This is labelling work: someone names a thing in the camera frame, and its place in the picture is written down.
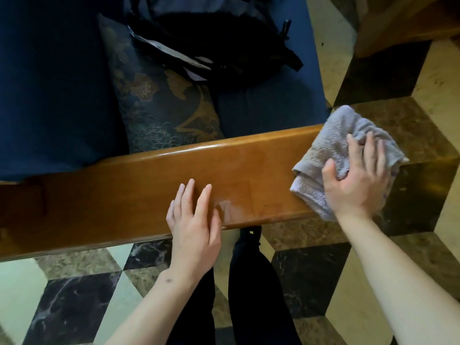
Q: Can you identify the glossy wooden sofa rail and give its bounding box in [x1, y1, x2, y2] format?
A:
[0, 124, 336, 263]

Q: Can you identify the dark blue sofa cushion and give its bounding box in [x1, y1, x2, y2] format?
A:
[0, 0, 332, 184]

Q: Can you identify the person's left forearm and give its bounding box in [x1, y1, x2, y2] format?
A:
[103, 269, 202, 345]

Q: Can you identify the light wooden furniture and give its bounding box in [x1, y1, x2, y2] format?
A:
[354, 0, 460, 58]

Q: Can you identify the person's right hand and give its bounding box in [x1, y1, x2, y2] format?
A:
[322, 132, 392, 217]

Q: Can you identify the person's leg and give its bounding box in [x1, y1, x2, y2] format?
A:
[228, 226, 303, 345]
[166, 266, 216, 345]

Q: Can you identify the person's right leg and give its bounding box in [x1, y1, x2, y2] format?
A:
[228, 226, 303, 345]

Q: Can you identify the grey paper tag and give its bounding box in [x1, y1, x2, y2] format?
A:
[127, 25, 213, 82]

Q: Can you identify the grey terry cloth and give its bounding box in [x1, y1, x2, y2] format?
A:
[290, 105, 410, 222]

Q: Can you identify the person's left leg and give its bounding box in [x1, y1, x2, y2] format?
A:
[166, 266, 216, 345]

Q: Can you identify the person's right forearm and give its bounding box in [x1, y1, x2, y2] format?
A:
[336, 211, 460, 345]

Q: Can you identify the person's left hand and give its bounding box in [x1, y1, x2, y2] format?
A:
[166, 179, 223, 284]

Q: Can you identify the black bag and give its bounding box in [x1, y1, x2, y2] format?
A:
[123, 0, 305, 93]

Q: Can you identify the dark floral patterned pillow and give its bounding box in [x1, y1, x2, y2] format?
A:
[97, 13, 225, 154]

